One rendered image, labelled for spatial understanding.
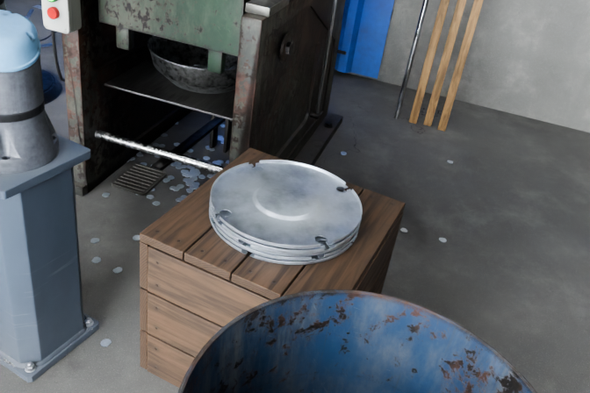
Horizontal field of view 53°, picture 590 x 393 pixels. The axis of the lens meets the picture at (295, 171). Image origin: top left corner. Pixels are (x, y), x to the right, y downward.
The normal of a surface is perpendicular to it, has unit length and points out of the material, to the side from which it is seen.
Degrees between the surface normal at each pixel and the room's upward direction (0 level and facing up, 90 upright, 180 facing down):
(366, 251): 0
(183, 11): 90
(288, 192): 0
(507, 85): 90
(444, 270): 0
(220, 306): 90
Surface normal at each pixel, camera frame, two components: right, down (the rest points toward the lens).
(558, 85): -0.32, 0.45
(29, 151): 0.72, 0.16
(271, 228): 0.13, -0.85
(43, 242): 0.86, 0.35
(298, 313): 0.40, 0.48
